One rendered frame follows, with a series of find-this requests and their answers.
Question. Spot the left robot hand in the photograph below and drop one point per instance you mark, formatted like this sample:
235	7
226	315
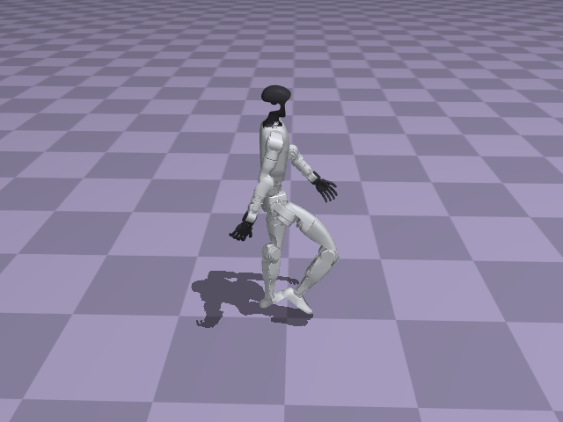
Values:
322	185

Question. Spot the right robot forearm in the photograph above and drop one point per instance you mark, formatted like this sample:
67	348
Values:
259	195

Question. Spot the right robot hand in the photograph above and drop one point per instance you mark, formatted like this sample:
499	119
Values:
243	229

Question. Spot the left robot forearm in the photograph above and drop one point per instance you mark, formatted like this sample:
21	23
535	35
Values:
302	166

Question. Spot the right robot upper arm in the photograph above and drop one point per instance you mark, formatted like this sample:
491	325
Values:
274	147

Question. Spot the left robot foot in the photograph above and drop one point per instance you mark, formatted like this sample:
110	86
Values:
264	303

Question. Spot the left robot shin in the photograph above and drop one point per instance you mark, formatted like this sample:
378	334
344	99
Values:
270	274

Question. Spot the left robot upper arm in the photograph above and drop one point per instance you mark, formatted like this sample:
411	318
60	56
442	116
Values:
293	151

